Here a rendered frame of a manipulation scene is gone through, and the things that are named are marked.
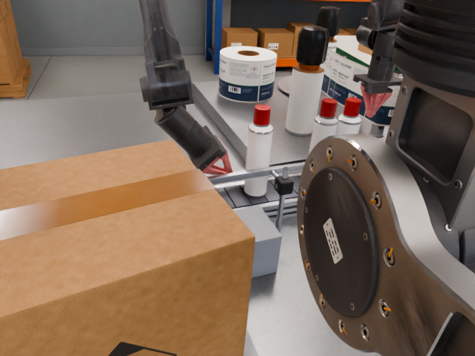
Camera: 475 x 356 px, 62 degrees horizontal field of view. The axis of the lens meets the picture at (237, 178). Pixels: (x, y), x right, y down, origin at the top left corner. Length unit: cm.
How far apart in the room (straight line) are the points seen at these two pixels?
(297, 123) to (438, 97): 84
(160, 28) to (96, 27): 467
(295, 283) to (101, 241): 45
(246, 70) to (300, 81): 29
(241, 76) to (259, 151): 59
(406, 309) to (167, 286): 21
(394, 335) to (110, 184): 33
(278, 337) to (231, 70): 94
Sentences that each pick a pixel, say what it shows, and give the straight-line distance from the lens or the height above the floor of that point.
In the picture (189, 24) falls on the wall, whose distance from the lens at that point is 540.
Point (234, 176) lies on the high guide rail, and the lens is 80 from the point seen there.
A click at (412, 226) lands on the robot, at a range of 32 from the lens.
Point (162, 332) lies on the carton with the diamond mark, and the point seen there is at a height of 103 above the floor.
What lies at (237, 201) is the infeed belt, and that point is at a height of 88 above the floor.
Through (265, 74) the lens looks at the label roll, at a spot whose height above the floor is 98.
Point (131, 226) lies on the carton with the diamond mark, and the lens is 42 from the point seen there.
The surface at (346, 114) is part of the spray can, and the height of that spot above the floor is 106.
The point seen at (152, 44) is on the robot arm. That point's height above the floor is 121.
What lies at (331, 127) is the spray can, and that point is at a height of 103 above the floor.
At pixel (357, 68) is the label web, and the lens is 130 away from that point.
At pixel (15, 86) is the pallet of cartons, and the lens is 416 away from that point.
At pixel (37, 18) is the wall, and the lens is 544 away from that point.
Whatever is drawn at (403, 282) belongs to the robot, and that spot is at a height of 117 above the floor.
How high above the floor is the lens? 138
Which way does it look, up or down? 31 degrees down
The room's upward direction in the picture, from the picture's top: 4 degrees clockwise
